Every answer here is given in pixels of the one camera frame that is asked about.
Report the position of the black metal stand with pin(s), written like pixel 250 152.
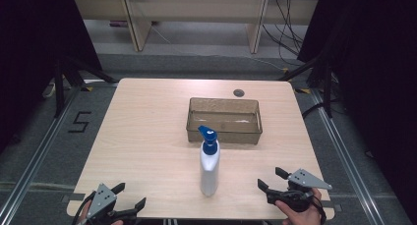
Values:
pixel 59 87
pixel 327 87

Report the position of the person's left hand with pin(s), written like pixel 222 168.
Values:
pixel 86 212

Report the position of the white pump bottle blue cap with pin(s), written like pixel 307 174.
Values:
pixel 209 172

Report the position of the aluminium floor rail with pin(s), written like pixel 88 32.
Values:
pixel 32 166
pixel 344 159

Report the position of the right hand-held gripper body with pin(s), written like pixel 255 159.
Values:
pixel 300 194

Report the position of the person's right hand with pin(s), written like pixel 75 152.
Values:
pixel 303 216

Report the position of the grey round table grommet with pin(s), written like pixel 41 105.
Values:
pixel 239 93

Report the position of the light wooden shelf unit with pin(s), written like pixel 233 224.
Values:
pixel 196 9

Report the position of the transparent brown plastic box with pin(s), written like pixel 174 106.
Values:
pixel 226 137

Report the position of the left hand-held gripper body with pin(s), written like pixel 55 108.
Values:
pixel 101 198

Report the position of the black curtain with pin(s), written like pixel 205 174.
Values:
pixel 377 71
pixel 32 38

